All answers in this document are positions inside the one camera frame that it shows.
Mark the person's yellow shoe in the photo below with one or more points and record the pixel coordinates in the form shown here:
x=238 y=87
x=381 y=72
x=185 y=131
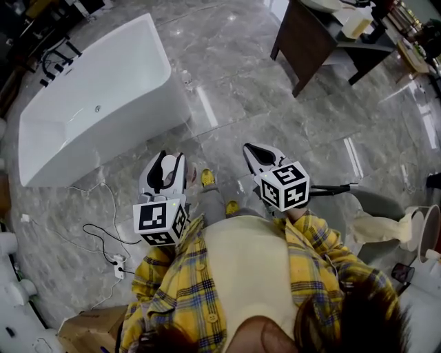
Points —
x=207 y=176
x=232 y=208

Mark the person's cream undershirt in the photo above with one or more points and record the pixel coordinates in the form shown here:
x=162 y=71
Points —
x=248 y=269

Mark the black mesh bin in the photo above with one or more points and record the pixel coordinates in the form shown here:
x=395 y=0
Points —
x=403 y=274

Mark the person's grey trouser leg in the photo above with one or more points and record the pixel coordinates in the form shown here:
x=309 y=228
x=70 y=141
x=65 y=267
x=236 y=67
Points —
x=213 y=203

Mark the black bathtub faucet set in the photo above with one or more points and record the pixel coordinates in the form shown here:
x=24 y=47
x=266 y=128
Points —
x=56 y=60

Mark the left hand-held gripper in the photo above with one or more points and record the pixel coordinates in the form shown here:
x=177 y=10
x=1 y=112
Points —
x=155 y=217

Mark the white and cream box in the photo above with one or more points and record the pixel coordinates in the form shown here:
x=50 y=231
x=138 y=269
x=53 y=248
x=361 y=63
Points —
x=355 y=22

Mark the white wash basin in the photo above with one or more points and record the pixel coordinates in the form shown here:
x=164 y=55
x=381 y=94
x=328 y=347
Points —
x=322 y=5

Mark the person's yellow plaid shirt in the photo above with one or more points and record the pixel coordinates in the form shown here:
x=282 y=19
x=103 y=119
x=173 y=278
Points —
x=186 y=286

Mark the small light wooden table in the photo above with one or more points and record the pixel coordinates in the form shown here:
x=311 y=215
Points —
x=411 y=58

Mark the white power strip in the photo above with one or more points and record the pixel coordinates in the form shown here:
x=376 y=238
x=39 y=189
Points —
x=119 y=266

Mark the white round toilet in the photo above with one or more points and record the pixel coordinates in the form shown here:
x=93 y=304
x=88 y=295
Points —
x=425 y=231

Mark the person's left forearm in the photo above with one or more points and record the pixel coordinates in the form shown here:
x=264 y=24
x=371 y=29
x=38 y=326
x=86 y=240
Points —
x=155 y=265

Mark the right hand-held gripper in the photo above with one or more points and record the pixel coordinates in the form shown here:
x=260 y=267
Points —
x=284 y=188

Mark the cream cloth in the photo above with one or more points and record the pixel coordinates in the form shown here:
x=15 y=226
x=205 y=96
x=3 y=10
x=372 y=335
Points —
x=375 y=229

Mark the green potted plant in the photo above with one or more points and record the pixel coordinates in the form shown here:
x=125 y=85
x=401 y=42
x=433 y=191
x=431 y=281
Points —
x=430 y=38

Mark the white bathtub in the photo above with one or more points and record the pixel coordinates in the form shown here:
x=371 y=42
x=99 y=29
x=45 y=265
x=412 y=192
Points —
x=103 y=89

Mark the small white floor device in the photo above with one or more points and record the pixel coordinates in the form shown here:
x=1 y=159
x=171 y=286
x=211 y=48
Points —
x=25 y=218

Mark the white plastic pipes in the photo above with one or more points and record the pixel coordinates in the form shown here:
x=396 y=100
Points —
x=13 y=275

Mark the dark wooden cabinet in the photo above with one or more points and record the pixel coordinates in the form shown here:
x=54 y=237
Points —
x=306 y=45

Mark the grey round chair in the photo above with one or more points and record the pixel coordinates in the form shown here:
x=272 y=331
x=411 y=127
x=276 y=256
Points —
x=379 y=201

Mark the brown cardboard box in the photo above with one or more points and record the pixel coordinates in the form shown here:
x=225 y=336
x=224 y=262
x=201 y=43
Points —
x=89 y=327

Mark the person's right forearm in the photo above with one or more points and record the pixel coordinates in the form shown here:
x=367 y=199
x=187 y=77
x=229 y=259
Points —
x=311 y=234

